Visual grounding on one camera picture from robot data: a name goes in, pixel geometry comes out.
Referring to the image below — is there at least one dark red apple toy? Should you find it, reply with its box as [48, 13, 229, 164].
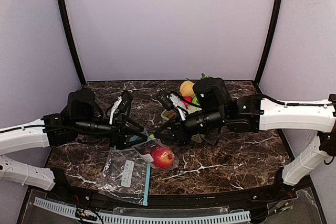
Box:
[135, 143, 157, 163]

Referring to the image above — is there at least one clear zip bag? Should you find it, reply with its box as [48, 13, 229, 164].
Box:
[132, 134, 179, 170]
[98, 148, 151, 206]

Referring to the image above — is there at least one round red fruit toy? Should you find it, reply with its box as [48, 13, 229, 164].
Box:
[182, 97, 193, 107]

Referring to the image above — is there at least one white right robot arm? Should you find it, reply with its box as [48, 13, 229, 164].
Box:
[154, 77, 335, 188]

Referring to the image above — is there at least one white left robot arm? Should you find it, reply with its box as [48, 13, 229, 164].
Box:
[1, 89, 148, 191]

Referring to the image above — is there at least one pale green perforated basket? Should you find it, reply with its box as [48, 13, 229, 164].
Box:
[161, 110, 177, 123]

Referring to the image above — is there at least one yellow peach toy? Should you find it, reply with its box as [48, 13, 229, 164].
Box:
[180, 80, 195, 97]

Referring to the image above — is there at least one white radish with leaves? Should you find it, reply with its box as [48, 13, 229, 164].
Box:
[200, 73, 211, 80]

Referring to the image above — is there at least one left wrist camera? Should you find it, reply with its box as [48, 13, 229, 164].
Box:
[106, 90, 133, 125]

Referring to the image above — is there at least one black table edge rail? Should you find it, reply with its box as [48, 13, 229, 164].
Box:
[47, 182, 302, 212]

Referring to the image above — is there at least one light blue cable duct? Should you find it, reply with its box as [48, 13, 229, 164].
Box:
[34, 197, 251, 224]

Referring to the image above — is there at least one black left frame post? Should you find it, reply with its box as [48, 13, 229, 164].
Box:
[57, 0, 86, 87]

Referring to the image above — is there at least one black frame post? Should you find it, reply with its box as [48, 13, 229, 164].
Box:
[254, 0, 282, 85]
[57, 0, 86, 87]

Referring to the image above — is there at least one black right frame post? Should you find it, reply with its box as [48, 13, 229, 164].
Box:
[254, 0, 282, 85]

